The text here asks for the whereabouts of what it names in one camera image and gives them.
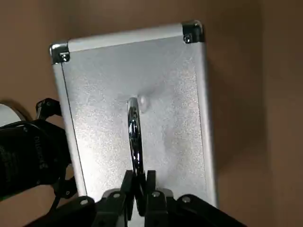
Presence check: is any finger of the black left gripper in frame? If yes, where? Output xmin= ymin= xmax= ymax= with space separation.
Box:
xmin=35 ymin=97 xmax=62 ymax=123
xmin=53 ymin=165 xmax=78 ymax=200

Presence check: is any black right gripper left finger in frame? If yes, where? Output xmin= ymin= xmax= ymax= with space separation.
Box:
xmin=30 ymin=170 xmax=135 ymax=227

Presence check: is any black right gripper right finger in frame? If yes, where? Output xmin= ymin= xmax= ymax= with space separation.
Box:
xmin=136 ymin=170 xmax=248 ymax=227

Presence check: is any silver aluminium medical kit case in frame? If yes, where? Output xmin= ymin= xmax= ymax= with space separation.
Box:
xmin=49 ymin=20 xmax=220 ymax=215

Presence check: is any gray rimmed round plate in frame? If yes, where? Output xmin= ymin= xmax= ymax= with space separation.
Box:
xmin=0 ymin=101 xmax=27 ymax=130

